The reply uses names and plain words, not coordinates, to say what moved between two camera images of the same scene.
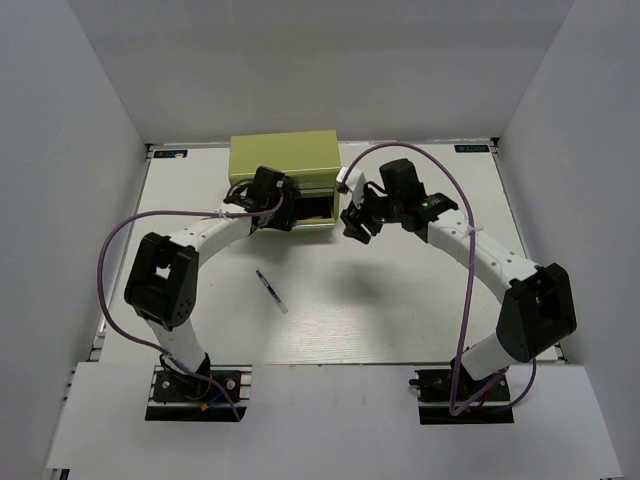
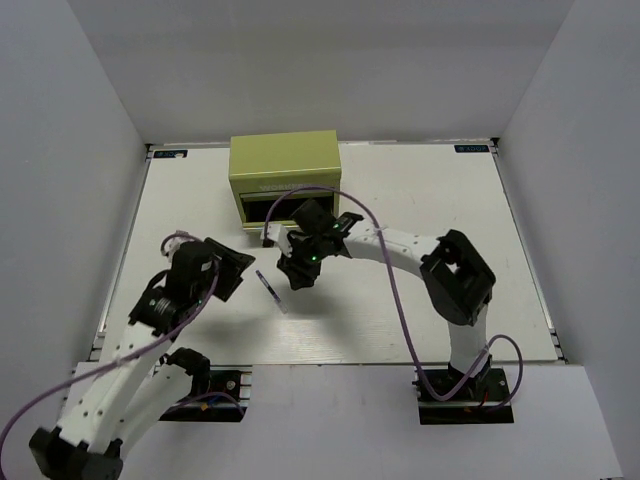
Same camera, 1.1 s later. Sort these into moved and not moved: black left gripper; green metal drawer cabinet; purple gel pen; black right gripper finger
Moved: black left gripper; black right gripper finger
Not moved: purple gel pen; green metal drawer cabinet
